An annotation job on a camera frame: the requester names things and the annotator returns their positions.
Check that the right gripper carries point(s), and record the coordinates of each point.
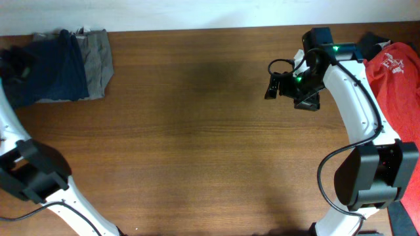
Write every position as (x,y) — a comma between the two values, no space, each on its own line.
(310,102)

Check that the navy blue shorts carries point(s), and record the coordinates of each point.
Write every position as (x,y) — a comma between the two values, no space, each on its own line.
(58,73)

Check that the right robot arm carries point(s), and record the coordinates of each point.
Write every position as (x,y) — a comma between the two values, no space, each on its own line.
(379,165)

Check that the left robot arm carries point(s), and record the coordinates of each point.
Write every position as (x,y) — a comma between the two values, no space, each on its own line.
(33,171)

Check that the folded grey shorts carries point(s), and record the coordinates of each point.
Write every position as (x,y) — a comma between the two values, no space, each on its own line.
(97,58)

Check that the red printed t-shirt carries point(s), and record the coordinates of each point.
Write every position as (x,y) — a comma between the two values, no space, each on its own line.
(393,75)

